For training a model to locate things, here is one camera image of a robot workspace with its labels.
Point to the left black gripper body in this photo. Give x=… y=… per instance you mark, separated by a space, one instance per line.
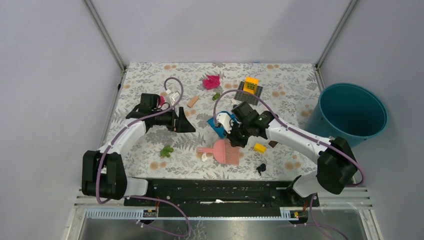
x=171 y=121

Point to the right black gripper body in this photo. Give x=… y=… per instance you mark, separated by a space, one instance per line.
x=240 y=134

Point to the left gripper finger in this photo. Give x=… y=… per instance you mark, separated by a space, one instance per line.
x=184 y=126
x=182 y=116

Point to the blue dustpan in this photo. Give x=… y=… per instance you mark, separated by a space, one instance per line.
x=214 y=125

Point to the pink hand broom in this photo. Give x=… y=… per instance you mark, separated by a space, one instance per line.
x=223 y=152

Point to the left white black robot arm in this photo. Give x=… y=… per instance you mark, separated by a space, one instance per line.
x=103 y=172

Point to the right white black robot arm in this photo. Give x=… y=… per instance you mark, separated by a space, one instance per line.
x=336 y=164

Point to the wooden block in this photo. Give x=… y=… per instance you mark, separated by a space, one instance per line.
x=192 y=101

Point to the small magenta paper scrap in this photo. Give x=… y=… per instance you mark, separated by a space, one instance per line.
x=161 y=100

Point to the yellow block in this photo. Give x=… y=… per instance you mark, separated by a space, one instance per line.
x=259 y=148

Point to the green paper scrap front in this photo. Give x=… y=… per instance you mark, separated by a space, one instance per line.
x=166 y=151

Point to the brown block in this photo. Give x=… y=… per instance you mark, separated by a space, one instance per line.
x=272 y=143

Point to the grey lego baseplate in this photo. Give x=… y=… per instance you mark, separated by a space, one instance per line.
x=244 y=97

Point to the white paper scrap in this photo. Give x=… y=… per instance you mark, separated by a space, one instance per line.
x=204 y=157

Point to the small green paper scrap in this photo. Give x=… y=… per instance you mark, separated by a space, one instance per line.
x=216 y=96

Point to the black paper scrap front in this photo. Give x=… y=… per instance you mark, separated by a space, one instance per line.
x=261 y=168

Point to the large magenta paper scrap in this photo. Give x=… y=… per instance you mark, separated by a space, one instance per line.
x=211 y=82

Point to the yellow lego house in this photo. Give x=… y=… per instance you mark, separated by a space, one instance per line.
x=250 y=85

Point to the teal plastic bucket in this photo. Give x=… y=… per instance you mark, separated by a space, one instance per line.
x=349 y=111

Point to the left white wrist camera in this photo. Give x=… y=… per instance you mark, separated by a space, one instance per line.
x=171 y=97

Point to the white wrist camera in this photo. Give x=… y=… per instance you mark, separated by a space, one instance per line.
x=171 y=97
x=226 y=121

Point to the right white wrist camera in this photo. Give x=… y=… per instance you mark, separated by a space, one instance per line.
x=226 y=121

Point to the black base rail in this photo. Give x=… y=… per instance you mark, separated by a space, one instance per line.
x=222 y=198

